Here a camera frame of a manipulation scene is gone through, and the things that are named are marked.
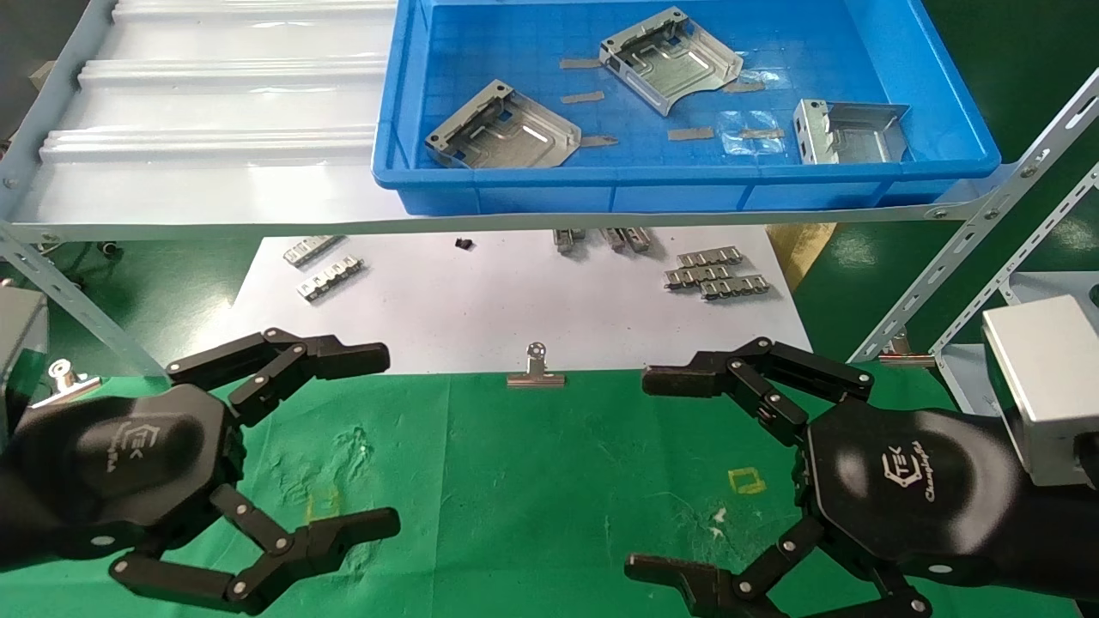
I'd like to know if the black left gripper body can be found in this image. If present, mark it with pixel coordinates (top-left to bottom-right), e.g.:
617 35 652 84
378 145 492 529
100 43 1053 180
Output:
0 384 247 569

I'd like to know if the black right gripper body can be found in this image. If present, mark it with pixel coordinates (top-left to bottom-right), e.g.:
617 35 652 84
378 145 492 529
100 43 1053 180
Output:
797 399 1099 602

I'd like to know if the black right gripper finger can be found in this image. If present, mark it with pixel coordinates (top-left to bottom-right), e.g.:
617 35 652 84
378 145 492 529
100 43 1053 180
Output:
642 337 875 445
625 517 932 618

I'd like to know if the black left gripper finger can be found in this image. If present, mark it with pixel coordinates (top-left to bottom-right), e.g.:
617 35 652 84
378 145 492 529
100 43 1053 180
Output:
109 485 402 615
166 328 392 427

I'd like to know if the stamped sheet metal bracket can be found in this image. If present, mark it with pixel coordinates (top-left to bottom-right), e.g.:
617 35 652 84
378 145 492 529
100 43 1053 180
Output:
599 7 744 117
424 79 582 169

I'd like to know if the white paper sheet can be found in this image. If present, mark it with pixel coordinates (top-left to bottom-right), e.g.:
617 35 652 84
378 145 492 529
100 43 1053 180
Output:
219 225 817 376

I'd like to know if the grey metal shelf rack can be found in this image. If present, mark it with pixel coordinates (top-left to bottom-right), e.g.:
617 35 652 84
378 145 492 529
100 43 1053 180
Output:
0 0 1099 379

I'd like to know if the tan cardboard piece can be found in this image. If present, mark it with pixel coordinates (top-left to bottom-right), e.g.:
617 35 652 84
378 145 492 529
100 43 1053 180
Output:
767 223 838 293

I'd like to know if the green cloth mat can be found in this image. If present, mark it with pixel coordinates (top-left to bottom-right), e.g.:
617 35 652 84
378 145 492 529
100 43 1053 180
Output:
0 360 1084 618

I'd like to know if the blue plastic bin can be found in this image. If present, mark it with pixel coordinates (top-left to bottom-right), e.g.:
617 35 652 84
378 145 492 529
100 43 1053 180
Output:
371 0 1003 215

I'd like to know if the white corrugated shelf panel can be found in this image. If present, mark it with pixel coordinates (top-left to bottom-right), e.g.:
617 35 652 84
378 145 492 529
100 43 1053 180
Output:
17 0 400 226

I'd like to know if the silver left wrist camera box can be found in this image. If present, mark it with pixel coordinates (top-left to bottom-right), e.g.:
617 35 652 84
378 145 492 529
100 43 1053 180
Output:
0 288 50 439

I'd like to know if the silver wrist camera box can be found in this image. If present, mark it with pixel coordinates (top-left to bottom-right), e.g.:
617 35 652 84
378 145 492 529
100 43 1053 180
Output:
981 295 1099 488
0 288 50 439

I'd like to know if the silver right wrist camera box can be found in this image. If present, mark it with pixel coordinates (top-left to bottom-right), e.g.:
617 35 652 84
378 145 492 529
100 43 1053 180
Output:
981 295 1099 488

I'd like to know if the folded sheet metal bracket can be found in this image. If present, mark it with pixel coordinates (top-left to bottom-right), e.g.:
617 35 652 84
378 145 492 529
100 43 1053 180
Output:
792 98 911 165

